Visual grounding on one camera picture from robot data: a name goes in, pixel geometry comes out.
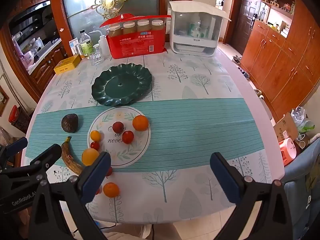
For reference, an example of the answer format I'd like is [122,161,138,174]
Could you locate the teal striped table runner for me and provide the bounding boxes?
[25,97,267,173]

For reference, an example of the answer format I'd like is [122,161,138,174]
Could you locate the blue chair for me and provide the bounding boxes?
[282,135,320,240]

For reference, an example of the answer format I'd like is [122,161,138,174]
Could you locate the round white leaf-print placemat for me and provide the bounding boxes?
[87,106,152,168]

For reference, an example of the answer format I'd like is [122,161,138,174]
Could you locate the clear glass tumbler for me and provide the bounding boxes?
[90,45,104,66]

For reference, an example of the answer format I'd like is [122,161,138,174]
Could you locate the frosted glass door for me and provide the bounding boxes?
[60,0,160,42]

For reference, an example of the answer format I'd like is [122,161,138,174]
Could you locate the grey shoes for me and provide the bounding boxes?
[237,66,251,80]

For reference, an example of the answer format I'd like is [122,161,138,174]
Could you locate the yellow tin box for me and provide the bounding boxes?
[53,55,81,75]

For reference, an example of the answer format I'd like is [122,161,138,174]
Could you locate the pink rice cooker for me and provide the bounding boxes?
[23,51,36,67]

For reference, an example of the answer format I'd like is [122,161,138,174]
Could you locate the small metal can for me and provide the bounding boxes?
[75,43,85,60]

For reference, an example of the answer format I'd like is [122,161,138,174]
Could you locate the dark wooden entrance door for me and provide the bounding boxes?
[234,0,263,46]

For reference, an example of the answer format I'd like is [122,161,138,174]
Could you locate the dark green scalloped plate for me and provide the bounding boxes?
[91,64,153,106]

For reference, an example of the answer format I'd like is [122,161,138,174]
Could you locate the wooden wall cabinet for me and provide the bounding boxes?
[240,0,320,122]

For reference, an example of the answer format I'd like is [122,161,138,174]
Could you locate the red plastic lid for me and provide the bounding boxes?
[100,13,172,28]

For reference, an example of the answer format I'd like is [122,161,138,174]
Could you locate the clear bottle with green label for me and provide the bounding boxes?
[79,29,94,57]

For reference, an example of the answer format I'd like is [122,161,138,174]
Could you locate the clear plastic bag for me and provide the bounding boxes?
[291,106,315,133]

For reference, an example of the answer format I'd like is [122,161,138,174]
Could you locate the white and blue carton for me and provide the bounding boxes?
[68,37,81,56]

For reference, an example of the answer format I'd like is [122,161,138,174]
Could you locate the small orange tangerine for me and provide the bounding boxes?
[103,182,120,198]

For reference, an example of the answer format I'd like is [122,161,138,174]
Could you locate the large yellow orange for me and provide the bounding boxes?
[82,148,100,166]

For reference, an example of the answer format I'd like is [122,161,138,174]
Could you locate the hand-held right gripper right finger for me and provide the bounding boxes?
[209,152,293,240]

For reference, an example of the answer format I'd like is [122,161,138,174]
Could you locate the dark red plum tomato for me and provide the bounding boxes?
[112,121,125,133]

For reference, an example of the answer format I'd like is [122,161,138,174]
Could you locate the red plastic bin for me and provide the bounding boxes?
[8,105,21,123]

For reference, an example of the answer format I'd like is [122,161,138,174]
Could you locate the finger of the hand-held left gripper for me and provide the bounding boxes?
[22,144,62,179]
[0,137,28,159]

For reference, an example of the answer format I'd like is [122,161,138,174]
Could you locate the white squeeze bottle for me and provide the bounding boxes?
[98,35,111,58]

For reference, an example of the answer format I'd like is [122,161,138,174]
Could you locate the dark avocado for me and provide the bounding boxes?
[61,114,79,133]

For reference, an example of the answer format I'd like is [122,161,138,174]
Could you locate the cardboard box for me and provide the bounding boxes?
[273,112,300,143]

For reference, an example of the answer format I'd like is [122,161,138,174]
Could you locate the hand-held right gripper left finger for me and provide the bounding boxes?
[29,151,112,240]

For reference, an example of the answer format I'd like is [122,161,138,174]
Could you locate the black range hood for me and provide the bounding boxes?
[8,1,54,35]

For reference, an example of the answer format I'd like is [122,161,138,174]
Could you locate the overripe brown banana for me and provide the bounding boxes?
[61,136,84,176]

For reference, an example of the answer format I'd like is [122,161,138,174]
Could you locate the white-lidded jar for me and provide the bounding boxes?
[108,25,123,37]
[151,19,165,33]
[123,22,137,35]
[137,20,150,33]

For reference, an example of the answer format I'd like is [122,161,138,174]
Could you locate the white countertop sterilizer cabinet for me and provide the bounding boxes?
[167,0,232,57]

